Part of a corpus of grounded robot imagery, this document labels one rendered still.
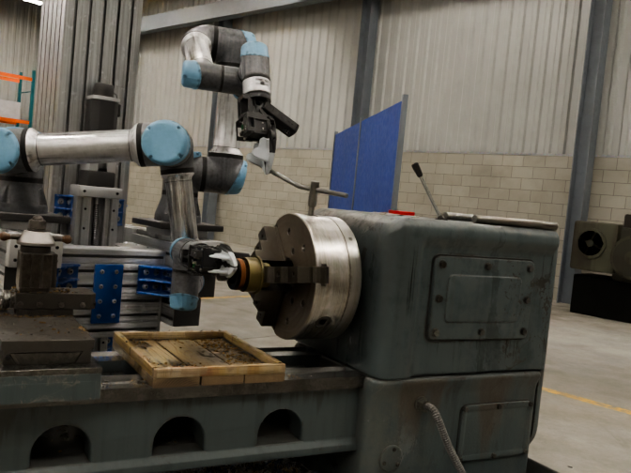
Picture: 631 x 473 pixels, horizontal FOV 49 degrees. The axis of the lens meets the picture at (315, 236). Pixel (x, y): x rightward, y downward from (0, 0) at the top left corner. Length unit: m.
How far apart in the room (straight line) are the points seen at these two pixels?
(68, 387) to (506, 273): 1.11
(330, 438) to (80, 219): 1.04
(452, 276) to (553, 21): 11.36
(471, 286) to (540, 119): 10.91
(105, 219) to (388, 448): 1.13
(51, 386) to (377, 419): 0.76
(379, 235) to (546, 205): 10.72
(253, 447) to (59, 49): 1.36
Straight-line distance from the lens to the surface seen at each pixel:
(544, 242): 1.94
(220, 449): 1.59
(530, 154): 12.54
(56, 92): 2.32
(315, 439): 1.69
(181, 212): 1.98
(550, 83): 12.69
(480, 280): 1.81
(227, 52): 2.31
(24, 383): 1.36
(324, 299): 1.61
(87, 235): 2.25
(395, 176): 6.60
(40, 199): 2.10
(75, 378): 1.37
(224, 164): 2.26
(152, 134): 1.84
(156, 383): 1.46
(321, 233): 1.64
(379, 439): 1.73
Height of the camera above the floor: 1.27
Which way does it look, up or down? 3 degrees down
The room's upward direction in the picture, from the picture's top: 5 degrees clockwise
